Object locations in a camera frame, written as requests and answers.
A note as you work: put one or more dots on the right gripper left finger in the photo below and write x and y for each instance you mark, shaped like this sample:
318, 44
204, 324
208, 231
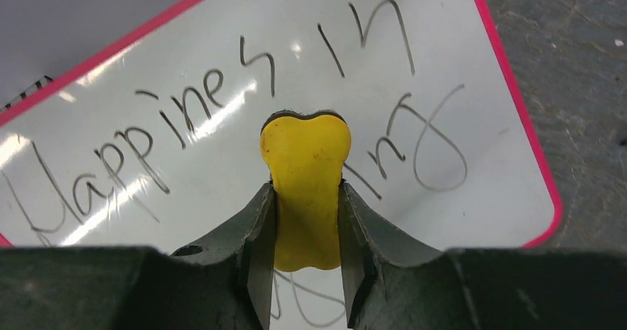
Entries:
230, 285

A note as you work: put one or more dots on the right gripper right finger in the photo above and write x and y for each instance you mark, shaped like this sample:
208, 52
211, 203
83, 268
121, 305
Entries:
367, 242

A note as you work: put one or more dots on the yellow bone shaped eraser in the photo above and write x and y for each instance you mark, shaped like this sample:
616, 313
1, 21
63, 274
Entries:
305, 154

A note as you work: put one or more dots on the pink framed whiteboard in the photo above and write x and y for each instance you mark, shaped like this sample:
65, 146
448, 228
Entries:
155, 140

